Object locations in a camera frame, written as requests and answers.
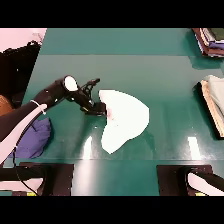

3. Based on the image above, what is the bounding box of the beige folded garment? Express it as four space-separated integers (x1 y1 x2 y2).
200 79 224 138

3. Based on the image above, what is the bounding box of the blue folded garment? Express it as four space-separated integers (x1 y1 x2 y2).
207 40 224 51

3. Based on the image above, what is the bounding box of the pale grey folded garment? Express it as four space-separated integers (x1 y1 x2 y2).
205 74 224 118

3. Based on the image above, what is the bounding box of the white T-shirt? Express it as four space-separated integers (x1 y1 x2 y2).
98 88 151 155

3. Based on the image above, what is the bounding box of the black cable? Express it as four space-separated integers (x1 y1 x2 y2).
12 120 40 196

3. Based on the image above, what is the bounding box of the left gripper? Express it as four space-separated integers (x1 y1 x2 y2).
79 99 108 117

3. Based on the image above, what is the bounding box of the purple garment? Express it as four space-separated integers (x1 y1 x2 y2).
8 116 53 160

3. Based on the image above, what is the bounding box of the green folded garment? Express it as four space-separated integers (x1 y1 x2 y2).
209 27 224 43

